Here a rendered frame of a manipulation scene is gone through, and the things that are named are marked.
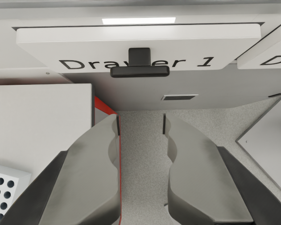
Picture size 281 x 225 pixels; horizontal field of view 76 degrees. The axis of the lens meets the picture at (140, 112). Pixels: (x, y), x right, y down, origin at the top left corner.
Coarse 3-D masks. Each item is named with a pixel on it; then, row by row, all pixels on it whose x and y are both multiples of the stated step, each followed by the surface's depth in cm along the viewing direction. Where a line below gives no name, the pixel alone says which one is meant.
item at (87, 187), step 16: (96, 128) 11; (112, 128) 11; (80, 144) 10; (96, 144) 10; (112, 144) 10; (64, 160) 9; (80, 160) 9; (96, 160) 9; (112, 160) 10; (64, 176) 8; (80, 176) 8; (96, 176) 8; (112, 176) 8; (64, 192) 7; (80, 192) 7; (96, 192) 7; (112, 192) 7; (48, 208) 6; (64, 208) 6; (80, 208) 6; (96, 208) 6; (112, 208) 7; (48, 224) 6; (64, 224) 6; (80, 224) 6; (96, 224) 7
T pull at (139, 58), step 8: (136, 48) 22; (144, 48) 22; (128, 56) 22; (136, 56) 22; (144, 56) 22; (128, 64) 22; (136, 64) 22; (144, 64) 22; (112, 72) 22; (120, 72) 22; (128, 72) 22; (136, 72) 22; (144, 72) 22; (152, 72) 22; (160, 72) 22; (168, 72) 22
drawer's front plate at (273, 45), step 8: (272, 32) 23; (280, 32) 22; (264, 40) 24; (272, 40) 23; (280, 40) 22; (256, 48) 26; (264, 48) 24; (272, 48) 24; (280, 48) 24; (240, 56) 30; (248, 56) 28; (256, 56) 26; (264, 56) 26; (272, 56) 26; (240, 64) 30; (248, 64) 30; (256, 64) 30; (280, 64) 30
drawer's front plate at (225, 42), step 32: (32, 32) 21; (64, 32) 21; (96, 32) 21; (128, 32) 21; (160, 32) 21; (192, 32) 21; (224, 32) 21; (256, 32) 21; (96, 64) 28; (192, 64) 29; (224, 64) 29
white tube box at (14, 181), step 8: (0, 168) 34; (8, 168) 35; (0, 176) 32; (8, 176) 32; (16, 176) 32; (24, 176) 33; (0, 184) 32; (8, 184) 32; (16, 184) 31; (24, 184) 34; (0, 192) 32; (8, 192) 33; (16, 192) 32; (0, 200) 31; (8, 200) 31; (0, 208) 31; (8, 208) 31; (0, 216) 32
